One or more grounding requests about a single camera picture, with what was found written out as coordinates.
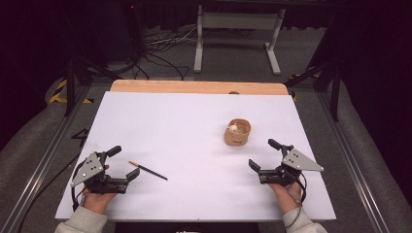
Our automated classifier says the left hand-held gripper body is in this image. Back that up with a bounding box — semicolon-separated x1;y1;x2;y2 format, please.
70;150;129;195

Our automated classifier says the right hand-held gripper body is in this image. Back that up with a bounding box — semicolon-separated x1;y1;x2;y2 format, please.
257;144;325;187

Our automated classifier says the black pencil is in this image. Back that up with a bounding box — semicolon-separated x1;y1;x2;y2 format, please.
128;160;169;182

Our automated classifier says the tan wooden cup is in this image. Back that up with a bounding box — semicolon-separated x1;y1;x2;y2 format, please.
223;117;253;147

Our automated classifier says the person's left hand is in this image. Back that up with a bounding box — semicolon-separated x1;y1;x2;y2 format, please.
82;164;118;216

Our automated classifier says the person's right hand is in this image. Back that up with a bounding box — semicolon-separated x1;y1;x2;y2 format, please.
267;181;304;216

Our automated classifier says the white table board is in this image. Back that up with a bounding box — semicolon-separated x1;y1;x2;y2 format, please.
54;91;337;222

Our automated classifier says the black tripod stand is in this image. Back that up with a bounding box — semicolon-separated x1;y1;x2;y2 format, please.
62;54;124;117
285;57;341;122

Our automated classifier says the yellow black floor tape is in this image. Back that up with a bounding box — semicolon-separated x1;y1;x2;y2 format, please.
48;79;95;105

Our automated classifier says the wooden table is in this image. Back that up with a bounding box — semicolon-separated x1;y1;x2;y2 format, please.
110;80;290;96

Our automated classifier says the black computer tower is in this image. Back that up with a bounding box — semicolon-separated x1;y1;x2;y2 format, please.
124;1;147;62

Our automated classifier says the white metal stand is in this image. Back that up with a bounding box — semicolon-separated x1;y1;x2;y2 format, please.
192;4;287;76

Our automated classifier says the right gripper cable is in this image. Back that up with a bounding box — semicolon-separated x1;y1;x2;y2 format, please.
286;173;308;229

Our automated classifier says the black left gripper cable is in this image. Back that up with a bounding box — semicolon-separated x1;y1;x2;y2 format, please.
17;151;87;233

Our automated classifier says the aluminium rail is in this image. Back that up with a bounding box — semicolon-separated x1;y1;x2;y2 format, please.
0;85;91;233
315;91;395;233

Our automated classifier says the bundle of floor cables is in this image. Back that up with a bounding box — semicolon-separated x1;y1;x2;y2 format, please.
134;25;198;82

